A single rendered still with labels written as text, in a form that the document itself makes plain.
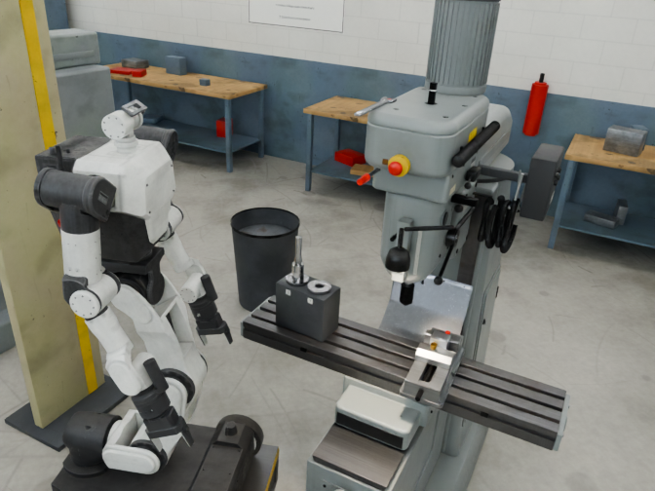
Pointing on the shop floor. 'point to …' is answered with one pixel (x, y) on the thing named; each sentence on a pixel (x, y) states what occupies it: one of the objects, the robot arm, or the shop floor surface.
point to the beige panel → (39, 241)
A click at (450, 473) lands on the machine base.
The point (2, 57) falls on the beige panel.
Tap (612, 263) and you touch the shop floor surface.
